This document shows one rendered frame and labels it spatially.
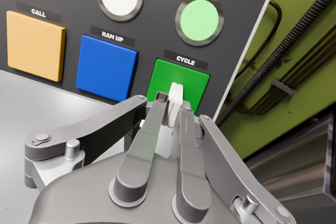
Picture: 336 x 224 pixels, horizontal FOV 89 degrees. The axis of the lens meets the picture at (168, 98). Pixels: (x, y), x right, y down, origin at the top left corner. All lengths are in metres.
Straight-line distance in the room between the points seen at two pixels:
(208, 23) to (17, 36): 0.25
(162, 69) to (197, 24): 0.07
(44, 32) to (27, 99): 1.36
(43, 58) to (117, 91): 0.11
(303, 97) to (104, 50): 0.46
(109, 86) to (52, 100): 1.33
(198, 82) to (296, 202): 0.34
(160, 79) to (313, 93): 0.39
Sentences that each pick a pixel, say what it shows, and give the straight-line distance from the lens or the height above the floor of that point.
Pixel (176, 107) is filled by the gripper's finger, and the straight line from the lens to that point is 0.17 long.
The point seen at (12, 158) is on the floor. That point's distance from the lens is 1.42.
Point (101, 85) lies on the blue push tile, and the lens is 0.26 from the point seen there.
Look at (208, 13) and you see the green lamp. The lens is 0.23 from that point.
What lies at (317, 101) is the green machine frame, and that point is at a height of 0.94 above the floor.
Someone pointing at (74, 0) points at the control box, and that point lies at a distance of 0.27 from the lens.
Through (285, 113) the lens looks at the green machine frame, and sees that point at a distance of 0.57.
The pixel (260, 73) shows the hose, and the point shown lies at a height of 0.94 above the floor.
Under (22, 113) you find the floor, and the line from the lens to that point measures 1.57.
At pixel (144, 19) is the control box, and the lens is 0.23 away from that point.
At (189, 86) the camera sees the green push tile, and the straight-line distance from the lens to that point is 0.23.
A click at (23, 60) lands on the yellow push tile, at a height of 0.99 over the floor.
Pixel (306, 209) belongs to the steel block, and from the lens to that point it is 0.49.
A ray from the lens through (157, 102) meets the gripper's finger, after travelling 0.16.
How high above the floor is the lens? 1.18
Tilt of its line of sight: 50 degrees down
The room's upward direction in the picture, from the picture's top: 19 degrees clockwise
